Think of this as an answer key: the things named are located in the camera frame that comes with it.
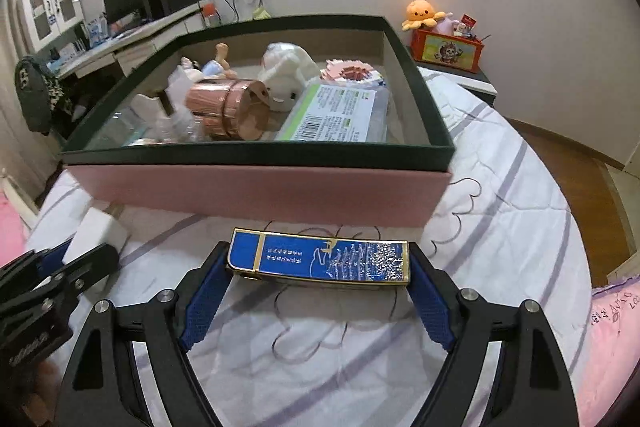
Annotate blue gold rectangular case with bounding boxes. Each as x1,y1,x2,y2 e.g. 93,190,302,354
225,228,412,289

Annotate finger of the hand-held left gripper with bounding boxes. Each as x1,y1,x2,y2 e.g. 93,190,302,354
0,239,74,294
0,243,120,329

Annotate pink white building-block toy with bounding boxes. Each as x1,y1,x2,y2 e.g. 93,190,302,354
320,59,385,88

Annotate red printed storage basket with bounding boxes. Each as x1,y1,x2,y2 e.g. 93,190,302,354
411,29,487,72

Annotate blue white boxes on desk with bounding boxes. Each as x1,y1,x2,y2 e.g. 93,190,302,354
82,14,109,48

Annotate white foam block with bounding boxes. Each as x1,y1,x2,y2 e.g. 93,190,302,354
62,207,130,265

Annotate dark clothes on chair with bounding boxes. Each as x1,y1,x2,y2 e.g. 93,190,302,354
14,57,81,135

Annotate small doll figure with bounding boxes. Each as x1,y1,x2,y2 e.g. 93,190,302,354
180,43,238,82

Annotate low black-topped drawer cabinet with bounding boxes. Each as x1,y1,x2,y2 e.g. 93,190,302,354
407,47,499,108

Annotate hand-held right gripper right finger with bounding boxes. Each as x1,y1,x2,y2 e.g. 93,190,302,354
406,243,581,427

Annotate white bed frame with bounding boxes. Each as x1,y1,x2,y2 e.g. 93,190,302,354
0,167,41,219

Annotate white desk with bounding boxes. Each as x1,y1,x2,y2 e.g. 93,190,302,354
47,2,211,80

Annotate white glass-door wall cabinet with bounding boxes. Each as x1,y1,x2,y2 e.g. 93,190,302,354
20,0,85,52

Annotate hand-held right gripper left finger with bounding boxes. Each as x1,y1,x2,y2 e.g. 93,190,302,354
54,241,233,427

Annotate black power cables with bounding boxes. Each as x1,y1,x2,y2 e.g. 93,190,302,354
220,0,266,26

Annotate orange octopus plush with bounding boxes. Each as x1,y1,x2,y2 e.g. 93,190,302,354
402,0,447,32

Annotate green-rimmed pink storage box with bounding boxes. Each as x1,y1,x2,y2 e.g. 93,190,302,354
60,14,456,228

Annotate pink printed blanket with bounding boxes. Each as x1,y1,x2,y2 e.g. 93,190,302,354
575,277,640,427

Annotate copper metal barrel mug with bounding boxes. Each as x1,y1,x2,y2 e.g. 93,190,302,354
186,78,271,142

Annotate green white labelled package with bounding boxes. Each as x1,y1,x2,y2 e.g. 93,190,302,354
274,82,390,142

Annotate white round-headed toy figurine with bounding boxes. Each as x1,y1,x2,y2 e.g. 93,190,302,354
257,43,321,112

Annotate white striped bed sheet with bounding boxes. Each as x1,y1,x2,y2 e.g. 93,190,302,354
25,67,596,427

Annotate white ceramic piece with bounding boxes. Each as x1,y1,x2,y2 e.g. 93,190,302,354
131,93,171,124

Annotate clear plastic item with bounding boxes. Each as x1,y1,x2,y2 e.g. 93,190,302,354
150,68,211,144

